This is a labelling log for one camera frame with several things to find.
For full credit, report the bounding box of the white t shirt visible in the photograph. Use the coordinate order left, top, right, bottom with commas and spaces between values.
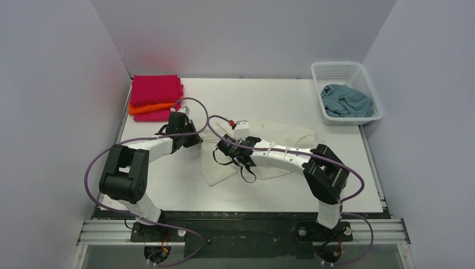
200, 121, 320, 187

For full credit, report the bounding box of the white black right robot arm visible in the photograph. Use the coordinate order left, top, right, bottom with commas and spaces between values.
216, 134, 348, 240

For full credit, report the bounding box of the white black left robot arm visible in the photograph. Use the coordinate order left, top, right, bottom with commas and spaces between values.
99, 106, 203, 241

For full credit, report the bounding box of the magenta folded shirt bottom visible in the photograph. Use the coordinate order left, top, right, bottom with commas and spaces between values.
133, 108, 174, 122

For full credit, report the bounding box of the magenta folded shirt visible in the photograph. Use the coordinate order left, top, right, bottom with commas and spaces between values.
130, 75, 184, 107
133, 108, 174, 122

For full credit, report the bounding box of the magenta folded shirt top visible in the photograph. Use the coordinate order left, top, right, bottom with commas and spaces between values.
130, 75, 184, 107

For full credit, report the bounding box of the orange folded shirt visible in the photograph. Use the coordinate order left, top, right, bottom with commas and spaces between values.
128, 102, 175, 115

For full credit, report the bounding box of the teal crumpled shirt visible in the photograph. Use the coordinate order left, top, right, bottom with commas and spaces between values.
320, 84, 375, 118

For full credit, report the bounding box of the white plastic basket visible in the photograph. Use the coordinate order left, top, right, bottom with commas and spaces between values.
311, 62, 383, 126

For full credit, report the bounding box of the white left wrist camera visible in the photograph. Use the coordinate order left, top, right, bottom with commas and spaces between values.
178, 106, 190, 115

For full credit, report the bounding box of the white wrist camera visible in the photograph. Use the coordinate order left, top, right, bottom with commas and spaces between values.
233, 120, 249, 141
178, 106, 190, 115

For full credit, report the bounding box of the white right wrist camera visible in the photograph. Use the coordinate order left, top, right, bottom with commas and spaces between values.
233, 120, 249, 141

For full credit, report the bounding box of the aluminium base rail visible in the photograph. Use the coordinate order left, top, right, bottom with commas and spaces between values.
77, 219, 411, 246

